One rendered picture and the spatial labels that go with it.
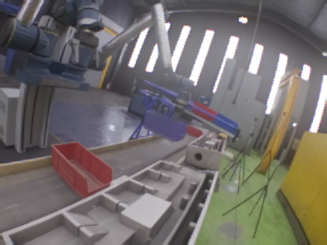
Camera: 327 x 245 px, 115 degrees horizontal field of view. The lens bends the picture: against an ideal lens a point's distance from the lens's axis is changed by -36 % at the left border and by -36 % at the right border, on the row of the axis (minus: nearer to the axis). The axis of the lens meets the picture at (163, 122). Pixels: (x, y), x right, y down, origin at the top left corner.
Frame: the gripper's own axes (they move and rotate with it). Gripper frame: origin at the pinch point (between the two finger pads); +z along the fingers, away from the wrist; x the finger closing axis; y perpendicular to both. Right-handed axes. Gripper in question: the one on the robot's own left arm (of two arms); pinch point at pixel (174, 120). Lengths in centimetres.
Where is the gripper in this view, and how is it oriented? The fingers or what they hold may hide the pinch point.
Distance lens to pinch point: 143.4
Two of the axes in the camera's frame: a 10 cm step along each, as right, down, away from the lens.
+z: -3.4, 9.3, 1.7
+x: 4.0, -0.3, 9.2
